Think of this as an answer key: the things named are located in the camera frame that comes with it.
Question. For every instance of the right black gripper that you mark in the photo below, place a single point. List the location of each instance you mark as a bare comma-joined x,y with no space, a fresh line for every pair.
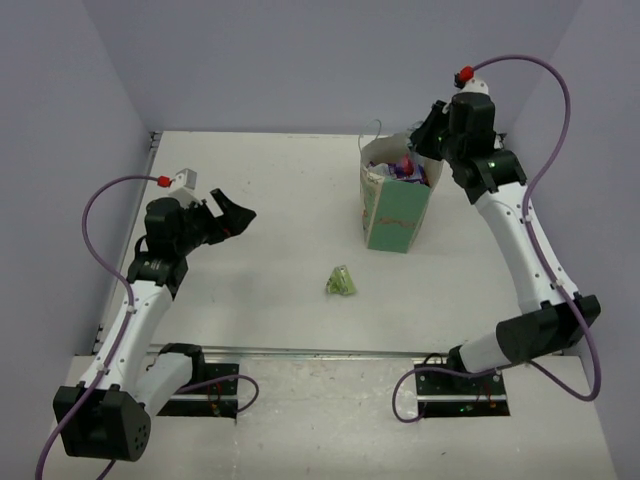
421,136

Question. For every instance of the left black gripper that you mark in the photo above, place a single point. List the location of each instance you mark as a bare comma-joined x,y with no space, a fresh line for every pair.
215,226

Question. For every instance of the purple snack packet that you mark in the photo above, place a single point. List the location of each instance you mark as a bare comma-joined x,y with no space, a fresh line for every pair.
403,168

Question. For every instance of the small green wrapper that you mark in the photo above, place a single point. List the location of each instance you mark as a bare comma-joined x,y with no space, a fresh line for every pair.
340,282

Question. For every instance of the silver foil wrapper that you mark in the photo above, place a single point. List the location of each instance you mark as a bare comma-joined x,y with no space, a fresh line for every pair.
416,125

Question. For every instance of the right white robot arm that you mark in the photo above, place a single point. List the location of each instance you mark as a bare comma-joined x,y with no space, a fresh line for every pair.
553,311

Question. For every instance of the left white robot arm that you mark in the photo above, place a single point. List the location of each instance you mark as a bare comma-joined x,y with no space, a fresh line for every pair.
108,413

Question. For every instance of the green paper bag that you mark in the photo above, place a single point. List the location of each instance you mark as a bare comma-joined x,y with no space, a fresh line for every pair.
393,211

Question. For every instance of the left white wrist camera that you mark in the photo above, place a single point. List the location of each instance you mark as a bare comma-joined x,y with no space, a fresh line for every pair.
182,187

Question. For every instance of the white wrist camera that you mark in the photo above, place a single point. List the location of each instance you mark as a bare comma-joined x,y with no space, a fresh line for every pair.
467,81
182,187

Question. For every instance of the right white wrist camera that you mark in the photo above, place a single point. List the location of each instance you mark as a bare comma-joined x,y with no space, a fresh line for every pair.
467,81

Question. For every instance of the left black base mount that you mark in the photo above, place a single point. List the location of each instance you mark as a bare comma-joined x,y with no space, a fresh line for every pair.
212,401

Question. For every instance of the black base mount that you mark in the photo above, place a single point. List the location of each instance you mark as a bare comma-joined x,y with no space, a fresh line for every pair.
445,396
212,401

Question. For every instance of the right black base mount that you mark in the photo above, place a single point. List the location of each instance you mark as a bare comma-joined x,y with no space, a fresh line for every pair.
445,396

